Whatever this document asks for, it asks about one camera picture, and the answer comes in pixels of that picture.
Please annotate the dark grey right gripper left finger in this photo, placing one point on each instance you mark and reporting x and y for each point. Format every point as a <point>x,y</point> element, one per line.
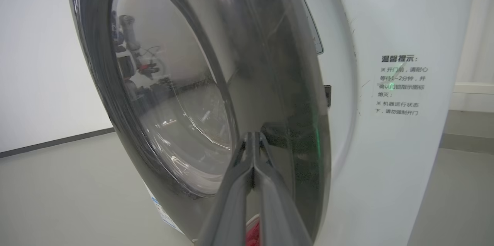
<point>231,207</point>

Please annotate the round glass washing machine door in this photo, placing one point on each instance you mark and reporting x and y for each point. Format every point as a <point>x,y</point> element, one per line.
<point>173,84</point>

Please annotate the blue energy label sticker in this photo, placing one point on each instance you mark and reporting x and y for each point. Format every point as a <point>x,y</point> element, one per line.
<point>164,213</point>

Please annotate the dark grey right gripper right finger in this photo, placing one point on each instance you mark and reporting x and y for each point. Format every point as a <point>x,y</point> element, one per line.
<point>278,215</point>

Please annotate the red and white garment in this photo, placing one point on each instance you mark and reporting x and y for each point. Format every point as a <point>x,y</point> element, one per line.
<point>254,236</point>

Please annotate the cream perforated laundry basket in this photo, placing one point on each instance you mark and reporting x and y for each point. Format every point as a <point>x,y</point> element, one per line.
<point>251,221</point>

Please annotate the white front-load washing machine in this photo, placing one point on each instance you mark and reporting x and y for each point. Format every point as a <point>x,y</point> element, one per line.
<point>405,180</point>

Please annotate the printed warning text sticker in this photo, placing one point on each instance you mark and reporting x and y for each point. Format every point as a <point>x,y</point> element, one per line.
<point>401,84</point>

